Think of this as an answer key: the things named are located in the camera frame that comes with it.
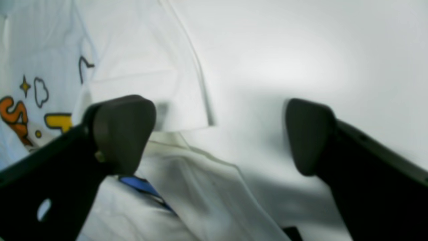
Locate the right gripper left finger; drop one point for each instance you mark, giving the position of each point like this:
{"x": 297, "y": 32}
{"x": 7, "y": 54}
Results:
{"x": 47, "y": 195}

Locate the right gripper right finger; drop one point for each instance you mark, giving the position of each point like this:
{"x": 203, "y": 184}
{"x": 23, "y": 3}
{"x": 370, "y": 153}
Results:
{"x": 380, "y": 195}

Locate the white printed T-shirt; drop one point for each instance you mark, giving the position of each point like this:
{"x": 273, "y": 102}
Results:
{"x": 51, "y": 51}

